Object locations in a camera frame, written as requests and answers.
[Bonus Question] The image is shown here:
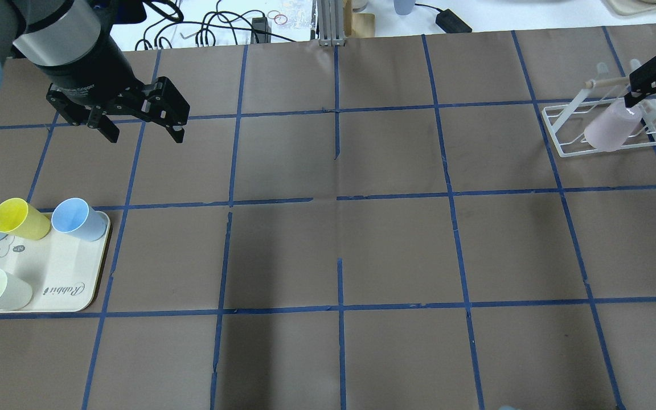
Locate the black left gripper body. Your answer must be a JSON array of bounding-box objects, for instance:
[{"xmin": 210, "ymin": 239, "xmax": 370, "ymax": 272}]
[{"xmin": 38, "ymin": 34, "xmax": 144, "ymax": 117}]

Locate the pink plastic cup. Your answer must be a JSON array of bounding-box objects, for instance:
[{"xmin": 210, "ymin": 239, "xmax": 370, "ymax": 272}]
[{"xmin": 584, "ymin": 100, "xmax": 643, "ymax": 151}]

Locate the blue plastic cup near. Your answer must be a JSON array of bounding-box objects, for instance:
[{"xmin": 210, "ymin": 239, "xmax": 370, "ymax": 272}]
[{"xmin": 51, "ymin": 198, "xmax": 108, "ymax": 241}]

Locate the yellow plastic cup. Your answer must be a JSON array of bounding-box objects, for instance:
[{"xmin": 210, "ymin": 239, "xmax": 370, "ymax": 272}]
[{"xmin": 0, "ymin": 198, "xmax": 51, "ymax": 240}]

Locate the wooden cup stand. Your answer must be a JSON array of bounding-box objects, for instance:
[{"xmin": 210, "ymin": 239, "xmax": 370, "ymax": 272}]
[{"xmin": 342, "ymin": 1, "xmax": 376, "ymax": 38}]

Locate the blue cup on desk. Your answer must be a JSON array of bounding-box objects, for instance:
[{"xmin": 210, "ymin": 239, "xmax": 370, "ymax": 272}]
[{"xmin": 393, "ymin": 0, "xmax": 416, "ymax": 16}]

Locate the cream rectangular tray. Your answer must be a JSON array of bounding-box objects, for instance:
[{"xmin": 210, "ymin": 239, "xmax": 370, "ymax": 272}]
[{"xmin": 0, "ymin": 212, "xmax": 111, "ymax": 314}]

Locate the black power adapter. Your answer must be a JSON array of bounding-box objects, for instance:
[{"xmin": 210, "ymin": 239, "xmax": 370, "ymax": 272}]
[{"xmin": 435, "ymin": 9, "xmax": 473, "ymax": 34}]

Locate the white wire rack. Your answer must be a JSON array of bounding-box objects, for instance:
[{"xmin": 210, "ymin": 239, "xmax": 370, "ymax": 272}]
[{"xmin": 541, "ymin": 56, "xmax": 656, "ymax": 158}]

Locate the aluminium frame post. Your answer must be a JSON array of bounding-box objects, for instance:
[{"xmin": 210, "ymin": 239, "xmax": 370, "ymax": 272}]
[{"xmin": 315, "ymin": 1, "xmax": 346, "ymax": 47}]

